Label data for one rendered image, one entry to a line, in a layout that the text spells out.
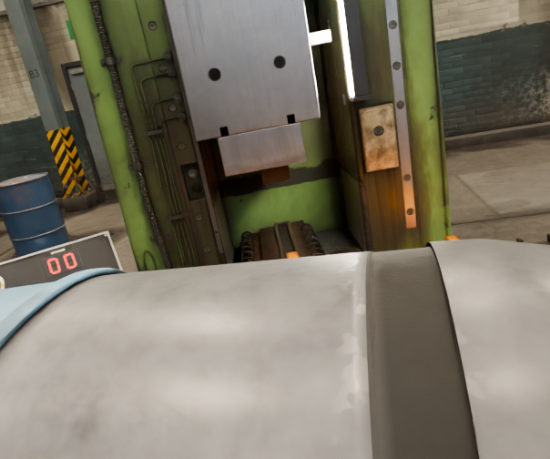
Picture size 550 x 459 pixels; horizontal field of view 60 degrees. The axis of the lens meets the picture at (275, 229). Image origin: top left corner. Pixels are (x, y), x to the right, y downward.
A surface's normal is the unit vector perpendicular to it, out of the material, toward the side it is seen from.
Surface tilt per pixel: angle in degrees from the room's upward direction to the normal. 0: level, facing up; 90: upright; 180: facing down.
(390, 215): 90
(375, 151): 90
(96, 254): 60
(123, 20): 90
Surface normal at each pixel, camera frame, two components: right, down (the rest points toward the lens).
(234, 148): 0.07, 0.30
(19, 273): 0.33, -0.29
